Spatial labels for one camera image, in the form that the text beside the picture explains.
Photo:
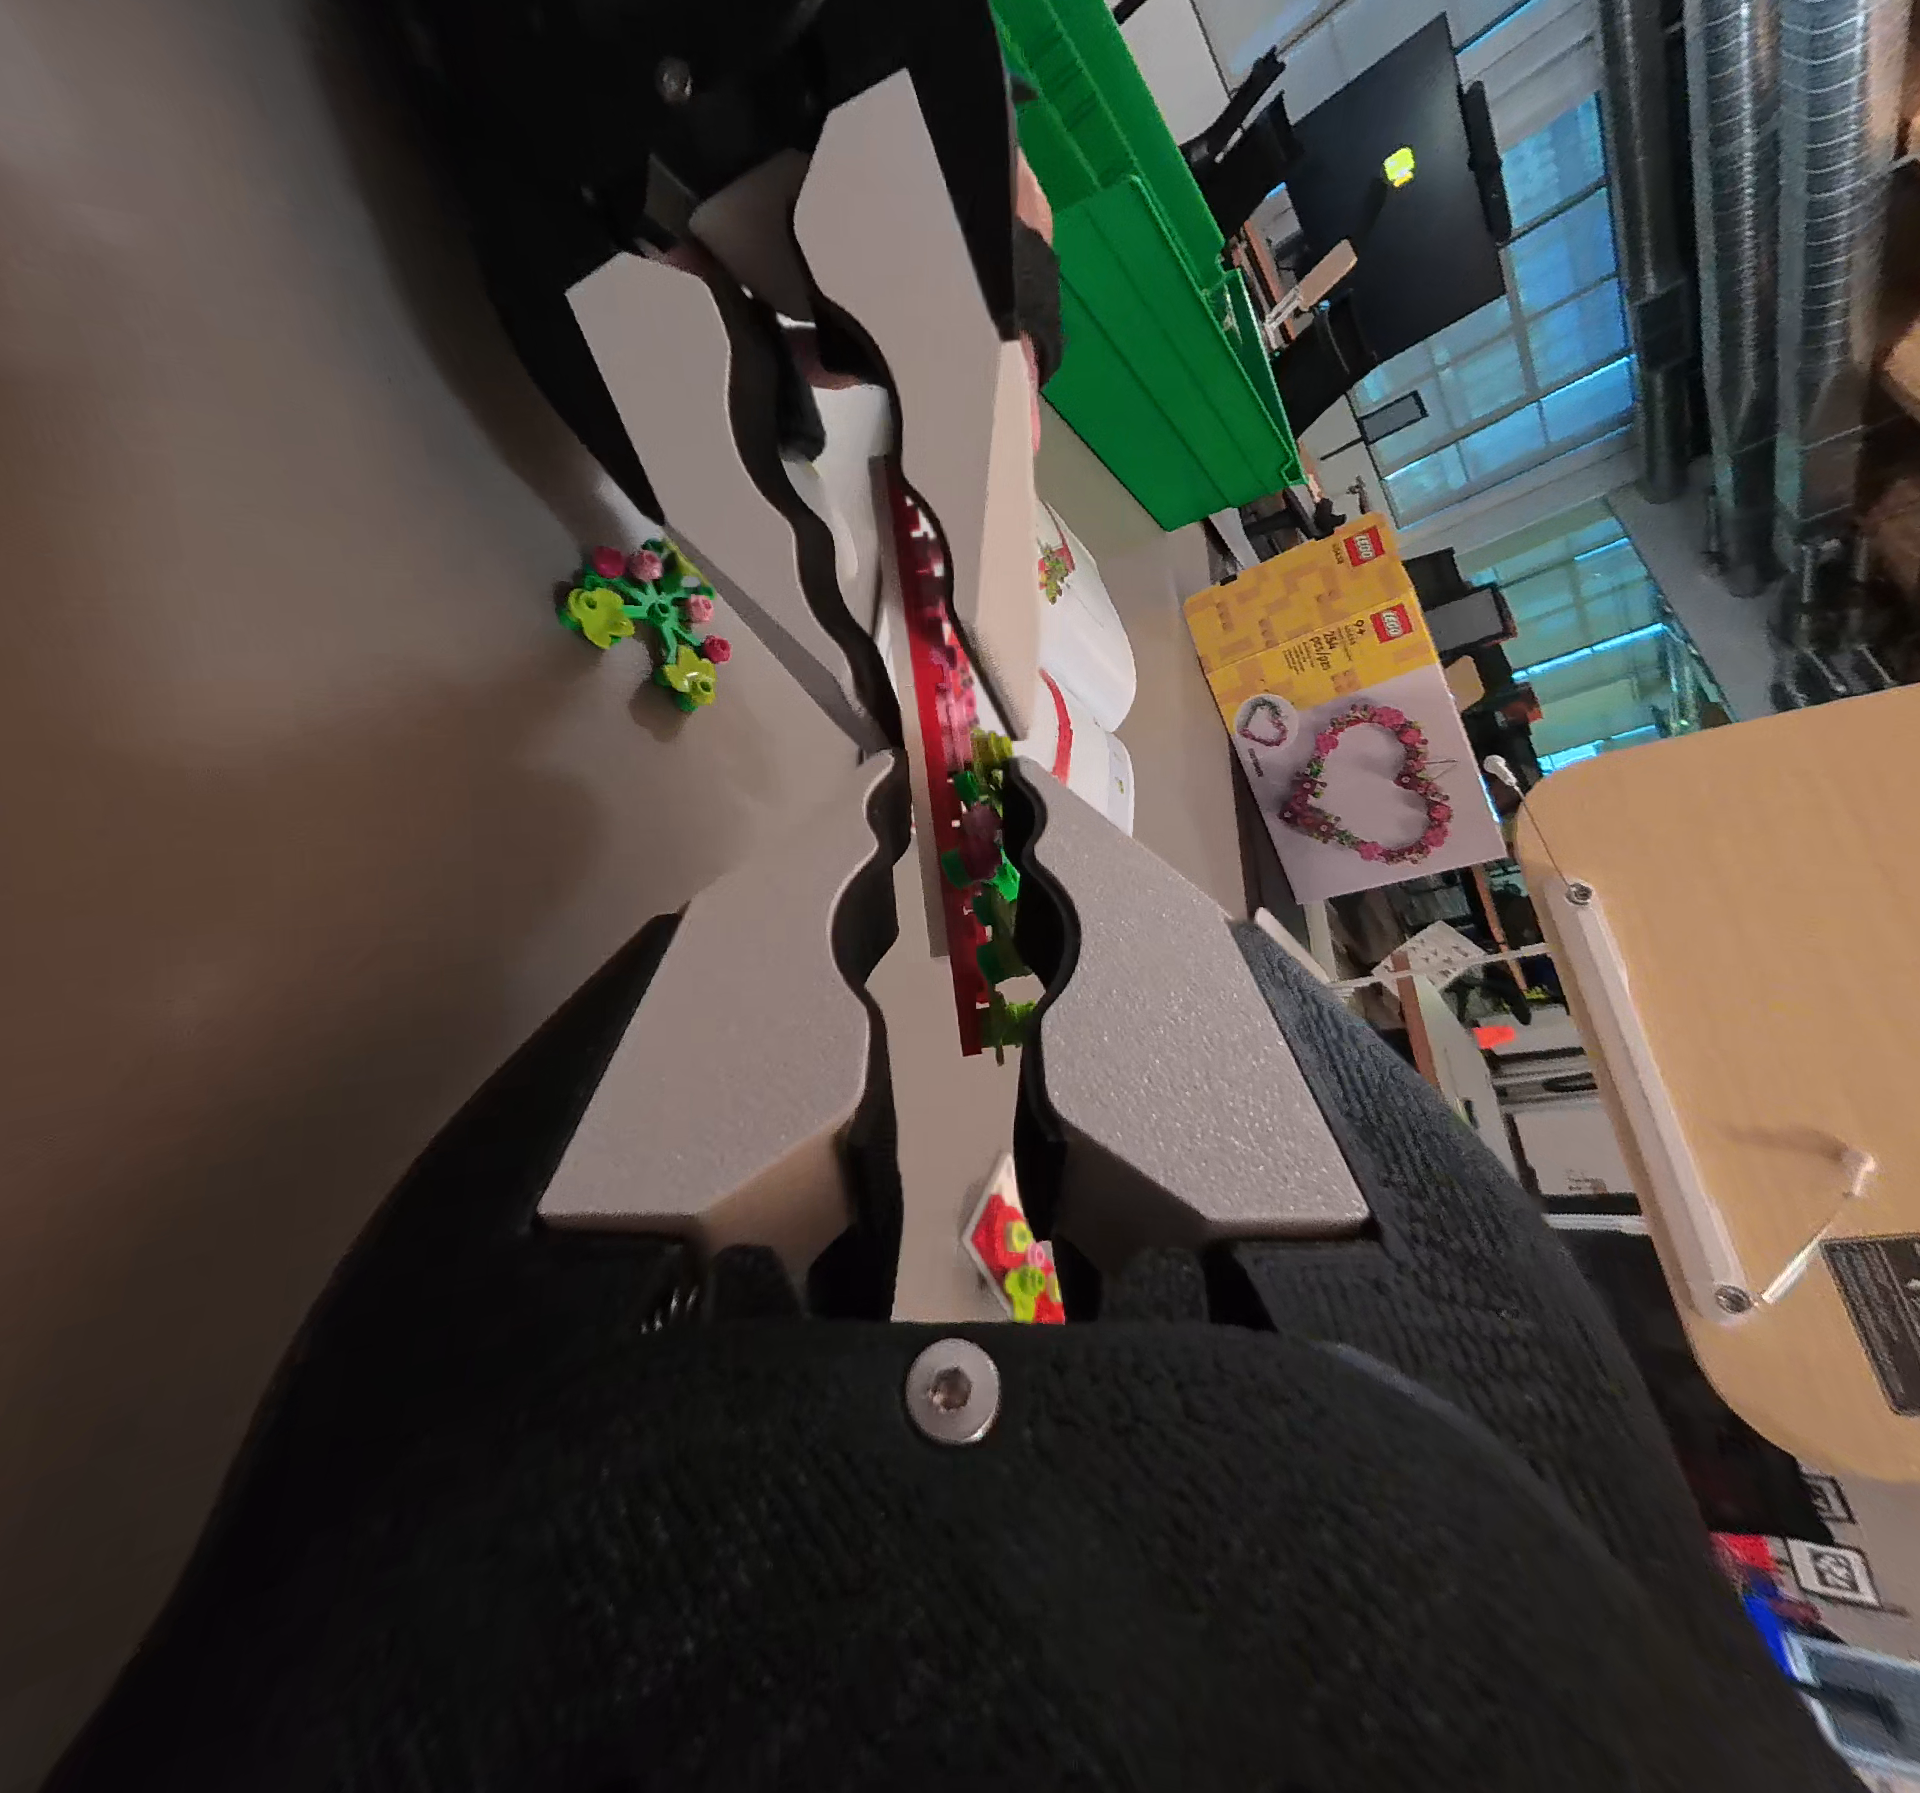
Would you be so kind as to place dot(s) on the white instruction booklet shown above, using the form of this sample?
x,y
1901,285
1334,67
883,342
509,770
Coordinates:
x,y
1087,653

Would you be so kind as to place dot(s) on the silver spiral duct pipe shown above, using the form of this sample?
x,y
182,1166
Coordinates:
x,y
1754,173
1628,173

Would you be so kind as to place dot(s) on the black flat panel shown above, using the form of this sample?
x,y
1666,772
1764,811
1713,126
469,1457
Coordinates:
x,y
1395,204

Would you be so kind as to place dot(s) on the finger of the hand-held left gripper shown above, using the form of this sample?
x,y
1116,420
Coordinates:
x,y
946,367
677,413

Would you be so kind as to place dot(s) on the cluster of lego flower pieces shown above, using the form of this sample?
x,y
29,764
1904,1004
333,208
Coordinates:
x,y
646,601

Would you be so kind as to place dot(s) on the yellow lego set box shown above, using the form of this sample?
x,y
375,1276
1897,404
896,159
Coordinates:
x,y
1320,623

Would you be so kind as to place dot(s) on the red lego heart half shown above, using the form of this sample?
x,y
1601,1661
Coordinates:
x,y
1012,1253

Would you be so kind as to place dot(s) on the red lego heart half flowered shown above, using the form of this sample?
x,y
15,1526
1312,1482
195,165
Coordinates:
x,y
939,713

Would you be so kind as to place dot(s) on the person's left hand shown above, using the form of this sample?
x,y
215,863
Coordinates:
x,y
831,366

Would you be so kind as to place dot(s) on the green plastic bin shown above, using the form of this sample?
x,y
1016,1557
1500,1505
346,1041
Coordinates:
x,y
1064,52
1170,367

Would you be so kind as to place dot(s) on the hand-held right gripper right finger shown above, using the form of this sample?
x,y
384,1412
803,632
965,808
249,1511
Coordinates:
x,y
1186,1058

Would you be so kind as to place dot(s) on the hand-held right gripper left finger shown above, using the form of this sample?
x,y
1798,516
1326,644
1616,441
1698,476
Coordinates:
x,y
719,1042

